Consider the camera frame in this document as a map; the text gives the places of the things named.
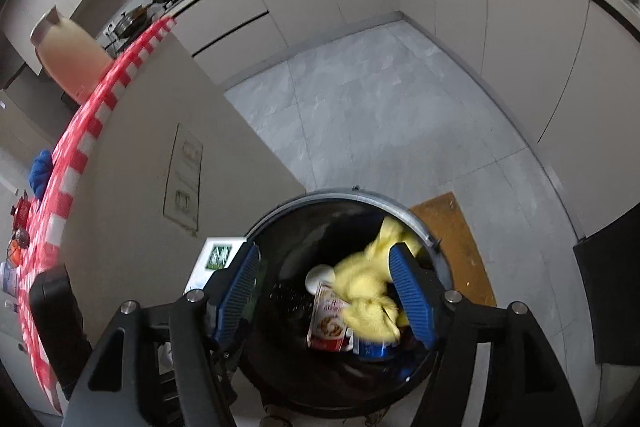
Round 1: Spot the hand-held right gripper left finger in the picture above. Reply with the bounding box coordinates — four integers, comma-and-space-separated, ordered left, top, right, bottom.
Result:
62, 242, 262, 427

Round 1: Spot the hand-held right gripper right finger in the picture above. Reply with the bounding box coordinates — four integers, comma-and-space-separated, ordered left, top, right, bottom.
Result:
387, 242, 584, 427

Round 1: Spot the yellow cloth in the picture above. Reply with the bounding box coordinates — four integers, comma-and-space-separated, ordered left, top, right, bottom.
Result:
332, 216, 424, 339

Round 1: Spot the blue paper cup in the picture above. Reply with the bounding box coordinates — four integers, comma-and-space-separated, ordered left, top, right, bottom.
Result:
357, 334, 401, 361

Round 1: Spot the black round trash bin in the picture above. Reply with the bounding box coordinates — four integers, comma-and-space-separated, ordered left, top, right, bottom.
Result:
235, 188, 454, 418

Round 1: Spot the red paper cup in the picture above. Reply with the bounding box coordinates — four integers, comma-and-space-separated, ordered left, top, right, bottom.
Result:
305, 264, 337, 296

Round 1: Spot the red white snack packet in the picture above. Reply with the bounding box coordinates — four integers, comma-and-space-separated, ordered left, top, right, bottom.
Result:
307, 283, 355, 353

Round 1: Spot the brown floor mat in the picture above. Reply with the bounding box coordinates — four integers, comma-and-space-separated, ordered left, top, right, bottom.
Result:
409, 191, 497, 308

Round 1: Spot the small red object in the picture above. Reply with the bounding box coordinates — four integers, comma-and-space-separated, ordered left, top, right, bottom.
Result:
12, 196, 31, 228

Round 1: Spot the socket panel on table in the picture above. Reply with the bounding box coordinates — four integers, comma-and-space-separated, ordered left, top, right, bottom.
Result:
162, 122, 205, 236

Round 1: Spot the crumpled blue cloth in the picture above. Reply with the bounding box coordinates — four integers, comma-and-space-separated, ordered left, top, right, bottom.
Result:
27, 149, 54, 200

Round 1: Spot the red white checkered tablecloth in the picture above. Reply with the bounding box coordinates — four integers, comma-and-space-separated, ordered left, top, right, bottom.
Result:
12, 16, 179, 416

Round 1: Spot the beige table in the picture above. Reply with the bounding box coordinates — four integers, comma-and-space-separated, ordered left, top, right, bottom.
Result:
60, 34, 307, 308

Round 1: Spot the pink thermos jug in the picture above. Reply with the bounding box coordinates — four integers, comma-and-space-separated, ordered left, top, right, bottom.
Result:
28, 4, 114, 106

